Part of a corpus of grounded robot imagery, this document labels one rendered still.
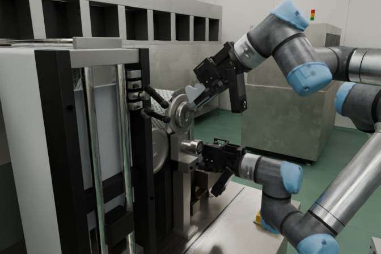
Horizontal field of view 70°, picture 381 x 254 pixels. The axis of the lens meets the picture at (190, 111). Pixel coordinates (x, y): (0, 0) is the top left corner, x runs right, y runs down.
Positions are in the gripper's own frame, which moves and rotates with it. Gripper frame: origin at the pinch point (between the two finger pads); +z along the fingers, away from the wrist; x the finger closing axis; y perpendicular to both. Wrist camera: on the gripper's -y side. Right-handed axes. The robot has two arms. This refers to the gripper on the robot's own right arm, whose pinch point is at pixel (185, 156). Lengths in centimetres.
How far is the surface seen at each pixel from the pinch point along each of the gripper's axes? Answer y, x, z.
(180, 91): 22.6, 6.6, -3.0
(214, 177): -8.9, -8.0, -6.5
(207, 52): 31, -66, 30
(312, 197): -109, -193, -15
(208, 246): -19.0, 11.2, -15.6
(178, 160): 4.8, 11.9, -6.1
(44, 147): 15.8, 41.4, 5.0
